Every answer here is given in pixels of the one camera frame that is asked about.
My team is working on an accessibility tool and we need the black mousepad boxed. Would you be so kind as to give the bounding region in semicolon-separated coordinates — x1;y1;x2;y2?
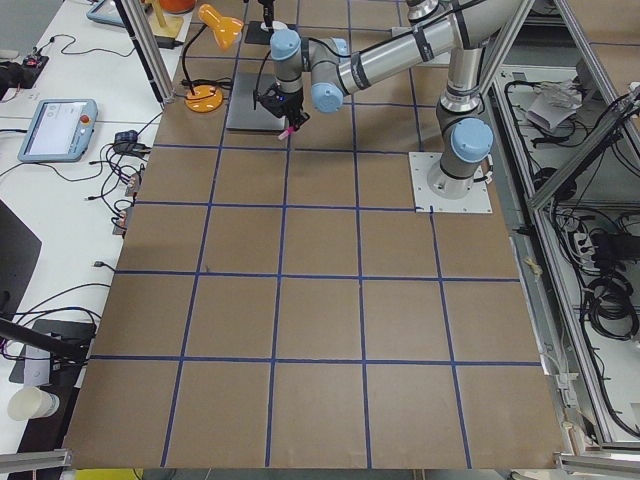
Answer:
244;21;297;45

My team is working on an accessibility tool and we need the wooden stand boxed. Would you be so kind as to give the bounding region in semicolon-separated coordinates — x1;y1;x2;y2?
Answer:
147;0;184;39

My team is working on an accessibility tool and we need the pink pen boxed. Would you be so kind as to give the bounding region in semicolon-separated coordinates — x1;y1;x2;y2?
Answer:
278;129;292;140

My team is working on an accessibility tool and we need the blue teach pendant tablet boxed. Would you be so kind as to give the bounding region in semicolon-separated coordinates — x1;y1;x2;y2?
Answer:
17;99;98;163

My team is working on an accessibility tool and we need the grey closed notebook laptop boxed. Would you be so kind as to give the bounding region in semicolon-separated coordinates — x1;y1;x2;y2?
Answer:
226;72;285;133

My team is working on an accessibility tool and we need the orange desk lamp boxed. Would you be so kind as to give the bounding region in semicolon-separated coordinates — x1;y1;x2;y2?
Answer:
181;3;244;113

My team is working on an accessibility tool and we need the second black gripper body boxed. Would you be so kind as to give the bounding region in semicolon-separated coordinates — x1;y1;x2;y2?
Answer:
258;0;275;30

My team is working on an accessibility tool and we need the orange cylindrical container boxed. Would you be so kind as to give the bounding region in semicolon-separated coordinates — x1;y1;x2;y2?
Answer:
159;0;196;15

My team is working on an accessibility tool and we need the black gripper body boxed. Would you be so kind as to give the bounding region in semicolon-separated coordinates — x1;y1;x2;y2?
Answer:
254;82;303;121

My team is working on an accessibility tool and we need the white paper cup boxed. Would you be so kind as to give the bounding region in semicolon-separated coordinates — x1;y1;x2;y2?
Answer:
7;386;60;421

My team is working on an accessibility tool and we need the black power adapter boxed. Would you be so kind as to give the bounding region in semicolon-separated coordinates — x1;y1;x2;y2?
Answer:
155;35;183;50

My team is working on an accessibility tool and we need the white computer mouse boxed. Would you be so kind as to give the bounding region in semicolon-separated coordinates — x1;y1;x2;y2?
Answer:
271;21;289;32

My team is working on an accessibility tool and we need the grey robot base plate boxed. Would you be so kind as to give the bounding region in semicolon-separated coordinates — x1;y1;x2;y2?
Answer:
408;152;493;215

